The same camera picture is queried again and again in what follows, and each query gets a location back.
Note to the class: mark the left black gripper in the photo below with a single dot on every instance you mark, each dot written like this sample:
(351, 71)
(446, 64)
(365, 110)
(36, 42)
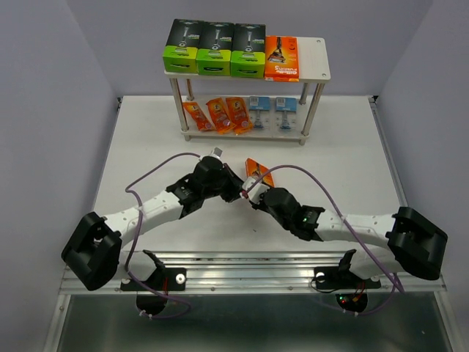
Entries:
(235, 184)

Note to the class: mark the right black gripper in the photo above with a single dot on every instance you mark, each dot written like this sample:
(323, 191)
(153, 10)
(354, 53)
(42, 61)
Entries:
(261, 204)

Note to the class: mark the orange Gillette Fusion pack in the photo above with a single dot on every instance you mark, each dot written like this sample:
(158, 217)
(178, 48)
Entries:
(256, 170)
(281, 59)

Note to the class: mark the orange BIC razor bag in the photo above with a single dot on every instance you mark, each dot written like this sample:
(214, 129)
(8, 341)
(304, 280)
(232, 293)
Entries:
(202, 122)
(220, 116)
(239, 115)

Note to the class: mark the blue clear razor blister pack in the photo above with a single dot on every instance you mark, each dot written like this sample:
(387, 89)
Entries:
(259, 111)

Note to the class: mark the black green razor box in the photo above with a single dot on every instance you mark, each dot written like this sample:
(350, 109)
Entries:
(182, 45)
(248, 50)

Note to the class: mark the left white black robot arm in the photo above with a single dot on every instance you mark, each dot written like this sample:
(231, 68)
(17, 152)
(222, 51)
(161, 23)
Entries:
(94, 250)

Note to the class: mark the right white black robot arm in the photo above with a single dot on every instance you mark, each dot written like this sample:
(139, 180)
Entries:
(402, 242)

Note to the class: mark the white two-tier shelf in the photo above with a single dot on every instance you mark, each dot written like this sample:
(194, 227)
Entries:
(314, 75)

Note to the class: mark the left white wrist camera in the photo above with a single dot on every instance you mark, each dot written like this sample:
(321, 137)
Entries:
(216, 152)

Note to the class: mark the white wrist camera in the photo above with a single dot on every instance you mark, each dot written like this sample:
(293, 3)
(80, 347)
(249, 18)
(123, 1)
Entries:
(253, 188)
(216, 152)

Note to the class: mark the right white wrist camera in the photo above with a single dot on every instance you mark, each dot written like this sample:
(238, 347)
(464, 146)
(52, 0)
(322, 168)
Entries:
(253, 188)

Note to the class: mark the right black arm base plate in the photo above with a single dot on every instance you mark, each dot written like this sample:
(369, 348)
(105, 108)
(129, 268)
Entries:
(340, 277)

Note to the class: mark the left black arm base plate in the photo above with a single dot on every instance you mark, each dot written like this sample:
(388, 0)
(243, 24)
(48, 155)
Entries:
(161, 280)

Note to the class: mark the aluminium rail frame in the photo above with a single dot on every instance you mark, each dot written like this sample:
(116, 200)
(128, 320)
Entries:
(248, 280)

